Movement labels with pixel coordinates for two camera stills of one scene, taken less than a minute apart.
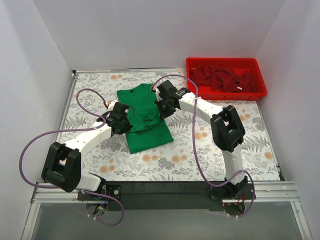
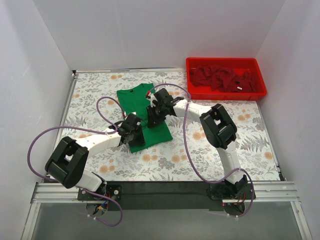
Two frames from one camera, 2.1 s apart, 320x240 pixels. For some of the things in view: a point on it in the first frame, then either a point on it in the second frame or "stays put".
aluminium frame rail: (266, 191) stays put
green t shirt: (149, 130) stays put
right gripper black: (161, 107) to (152, 117)
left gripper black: (125, 124) to (138, 135)
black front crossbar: (164, 195) stays put
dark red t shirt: (213, 76) stays put
